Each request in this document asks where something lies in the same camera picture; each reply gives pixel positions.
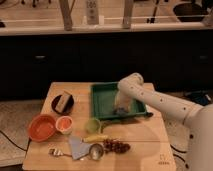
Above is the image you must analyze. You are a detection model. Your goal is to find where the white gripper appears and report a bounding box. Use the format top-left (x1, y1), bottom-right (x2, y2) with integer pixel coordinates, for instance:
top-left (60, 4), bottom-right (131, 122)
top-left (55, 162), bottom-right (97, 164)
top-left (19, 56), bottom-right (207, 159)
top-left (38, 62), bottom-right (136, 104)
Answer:
top-left (115, 91), bottom-right (132, 110)

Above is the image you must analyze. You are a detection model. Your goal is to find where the yellow blue sponge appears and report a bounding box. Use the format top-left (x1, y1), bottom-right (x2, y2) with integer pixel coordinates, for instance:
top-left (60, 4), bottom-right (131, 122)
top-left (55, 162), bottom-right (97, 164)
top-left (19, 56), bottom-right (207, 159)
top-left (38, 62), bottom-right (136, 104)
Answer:
top-left (114, 107), bottom-right (128, 116)

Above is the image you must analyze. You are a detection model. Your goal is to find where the green plastic tray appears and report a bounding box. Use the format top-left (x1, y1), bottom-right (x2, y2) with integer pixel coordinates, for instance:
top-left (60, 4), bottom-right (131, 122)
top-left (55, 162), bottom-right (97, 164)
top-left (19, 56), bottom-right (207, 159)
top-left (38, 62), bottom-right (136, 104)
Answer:
top-left (90, 82), bottom-right (147, 120)

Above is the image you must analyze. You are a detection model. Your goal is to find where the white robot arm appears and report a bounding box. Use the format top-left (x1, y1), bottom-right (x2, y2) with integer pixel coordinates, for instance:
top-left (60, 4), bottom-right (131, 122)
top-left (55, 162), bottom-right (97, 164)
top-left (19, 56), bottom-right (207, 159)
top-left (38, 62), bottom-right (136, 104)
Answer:
top-left (115, 73), bottom-right (213, 171)

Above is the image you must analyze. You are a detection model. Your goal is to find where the green pepper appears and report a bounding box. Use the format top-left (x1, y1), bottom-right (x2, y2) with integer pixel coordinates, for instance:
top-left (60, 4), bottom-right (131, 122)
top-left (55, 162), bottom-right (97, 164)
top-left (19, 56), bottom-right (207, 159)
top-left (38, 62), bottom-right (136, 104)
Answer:
top-left (100, 120), bottom-right (121, 133)

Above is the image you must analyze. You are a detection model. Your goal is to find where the black spoon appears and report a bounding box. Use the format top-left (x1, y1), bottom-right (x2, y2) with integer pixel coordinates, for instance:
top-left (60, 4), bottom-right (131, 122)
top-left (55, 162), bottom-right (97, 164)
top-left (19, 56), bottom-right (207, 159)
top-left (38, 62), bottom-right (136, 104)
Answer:
top-left (145, 112), bottom-right (154, 118)

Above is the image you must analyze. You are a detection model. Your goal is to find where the light green cup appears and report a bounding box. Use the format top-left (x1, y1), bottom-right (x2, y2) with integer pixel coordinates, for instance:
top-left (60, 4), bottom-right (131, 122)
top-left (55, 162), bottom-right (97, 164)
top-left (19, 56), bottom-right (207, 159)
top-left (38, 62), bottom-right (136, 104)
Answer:
top-left (85, 118), bottom-right (101, 134)

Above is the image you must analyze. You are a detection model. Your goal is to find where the bunch of dark grapes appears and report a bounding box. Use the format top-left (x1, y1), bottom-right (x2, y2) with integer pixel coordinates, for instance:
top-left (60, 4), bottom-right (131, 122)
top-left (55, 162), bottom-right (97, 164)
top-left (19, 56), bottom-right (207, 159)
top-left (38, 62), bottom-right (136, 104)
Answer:
top-left (103, 139), bottom-right (131, 154)

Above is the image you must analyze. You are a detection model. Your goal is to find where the yellow corn cob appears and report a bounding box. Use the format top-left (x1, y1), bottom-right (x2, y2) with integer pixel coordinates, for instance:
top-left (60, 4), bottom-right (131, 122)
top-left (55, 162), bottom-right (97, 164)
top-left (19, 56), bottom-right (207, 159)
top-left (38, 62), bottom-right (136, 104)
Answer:
top-left (83, 134), bottom-right (109, 143)

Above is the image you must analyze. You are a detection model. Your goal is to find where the slice of cake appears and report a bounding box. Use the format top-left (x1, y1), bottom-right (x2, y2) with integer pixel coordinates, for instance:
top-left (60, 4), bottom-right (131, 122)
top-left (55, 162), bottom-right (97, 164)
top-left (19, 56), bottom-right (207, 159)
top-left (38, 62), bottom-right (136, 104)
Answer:
top-left (55, 91), bottom-right (71, 113)

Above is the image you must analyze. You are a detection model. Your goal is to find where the small orange cup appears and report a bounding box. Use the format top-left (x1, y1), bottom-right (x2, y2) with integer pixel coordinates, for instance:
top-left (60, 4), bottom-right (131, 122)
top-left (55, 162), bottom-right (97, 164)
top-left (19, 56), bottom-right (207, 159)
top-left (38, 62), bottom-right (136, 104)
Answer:
top-left (55, 116), bottom-right (73, 134)

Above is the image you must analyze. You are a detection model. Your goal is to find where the blue grey cloth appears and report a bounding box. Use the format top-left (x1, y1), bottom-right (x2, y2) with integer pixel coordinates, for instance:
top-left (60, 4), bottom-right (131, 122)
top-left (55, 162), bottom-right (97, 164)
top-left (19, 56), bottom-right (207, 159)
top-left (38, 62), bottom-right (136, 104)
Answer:
top-left (69, 136), bottom-right (90, 160)

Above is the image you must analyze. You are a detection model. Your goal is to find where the orange bowl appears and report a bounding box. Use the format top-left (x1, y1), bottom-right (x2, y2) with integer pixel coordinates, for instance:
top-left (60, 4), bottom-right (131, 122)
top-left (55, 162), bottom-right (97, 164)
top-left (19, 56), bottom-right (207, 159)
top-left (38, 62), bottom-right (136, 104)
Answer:
top-left (28, 114), bottom-right (56, 142)

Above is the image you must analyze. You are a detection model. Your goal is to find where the black cable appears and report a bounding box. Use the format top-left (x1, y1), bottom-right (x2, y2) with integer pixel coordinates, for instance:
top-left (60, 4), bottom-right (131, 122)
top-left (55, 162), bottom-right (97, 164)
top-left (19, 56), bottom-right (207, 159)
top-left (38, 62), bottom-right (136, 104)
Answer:
top-left (0, 129), bottom-right (28, 153)

